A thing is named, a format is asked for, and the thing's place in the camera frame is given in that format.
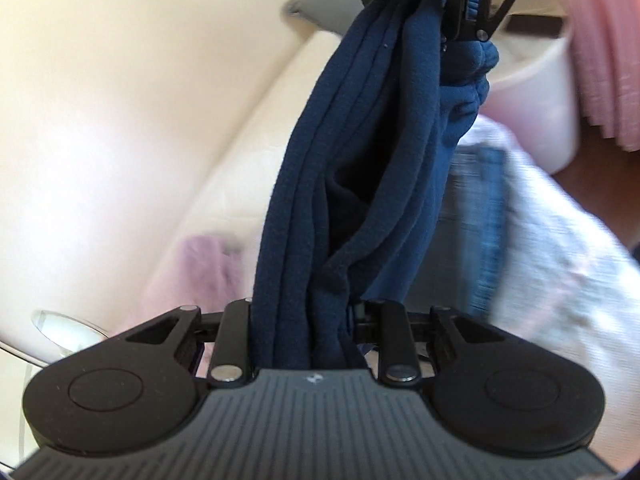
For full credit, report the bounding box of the grey pillow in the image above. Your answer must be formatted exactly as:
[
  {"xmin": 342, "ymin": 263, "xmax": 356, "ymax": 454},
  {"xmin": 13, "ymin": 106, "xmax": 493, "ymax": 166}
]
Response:
[{"xmin": 283, "ymin": 0, "xmax": 367, "ymax": 37}]

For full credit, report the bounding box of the pale pink garment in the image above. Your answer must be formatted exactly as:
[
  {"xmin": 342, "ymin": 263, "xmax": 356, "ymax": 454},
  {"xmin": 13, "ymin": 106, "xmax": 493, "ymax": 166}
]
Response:
[{"xmin": 142, "ymin": 232, "xmax": 258, "ymax": 326}]

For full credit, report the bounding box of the clear glass object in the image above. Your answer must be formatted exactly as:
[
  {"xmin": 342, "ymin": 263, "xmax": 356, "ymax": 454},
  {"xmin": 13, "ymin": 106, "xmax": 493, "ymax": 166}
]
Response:
[{"xmin": 29, "ymin": 309, "xmax": 109, "ymax": 362}]

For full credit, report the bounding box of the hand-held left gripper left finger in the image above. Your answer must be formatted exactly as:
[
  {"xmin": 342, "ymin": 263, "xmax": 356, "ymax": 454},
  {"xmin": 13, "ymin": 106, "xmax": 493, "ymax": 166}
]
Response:
[{"xmin": 122, "ymin": 299, "xmax": 257, "ymax": 389}]

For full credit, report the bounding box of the white cushioned furniture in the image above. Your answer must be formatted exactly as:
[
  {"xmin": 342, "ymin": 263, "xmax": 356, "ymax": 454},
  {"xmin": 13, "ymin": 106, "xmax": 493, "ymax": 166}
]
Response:
[{"xmin": 125, "ymin": 29, "xmax": 362, "ymax": 321}]

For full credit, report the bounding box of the pink curtain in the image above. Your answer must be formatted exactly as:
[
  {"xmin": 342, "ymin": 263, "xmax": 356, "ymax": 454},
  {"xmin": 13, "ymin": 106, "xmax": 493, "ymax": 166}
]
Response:
[{"xmin": 527, "ymin": 0, "xmax": 640, "ymax": 154}]

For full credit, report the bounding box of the white plastic bucket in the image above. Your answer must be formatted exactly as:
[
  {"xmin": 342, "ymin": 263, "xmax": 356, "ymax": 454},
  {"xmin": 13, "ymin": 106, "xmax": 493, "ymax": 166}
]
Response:
[{"xmin": 475, "ymin": 14, "xmax": 582, "ymax": 177}]

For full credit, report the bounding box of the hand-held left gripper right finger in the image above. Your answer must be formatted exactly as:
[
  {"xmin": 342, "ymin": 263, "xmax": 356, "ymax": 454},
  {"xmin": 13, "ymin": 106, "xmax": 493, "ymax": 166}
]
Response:
[{"xmin": 350, "ymin": 299, "xmax": 507, "ymax": 387}]

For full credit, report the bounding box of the navy blue fleece garment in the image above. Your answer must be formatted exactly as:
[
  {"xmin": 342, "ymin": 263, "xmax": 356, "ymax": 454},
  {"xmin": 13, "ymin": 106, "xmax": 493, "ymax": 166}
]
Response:
[{"xmin": 249, "ymin": 0, "xmax": 502, "ymax": 372}]

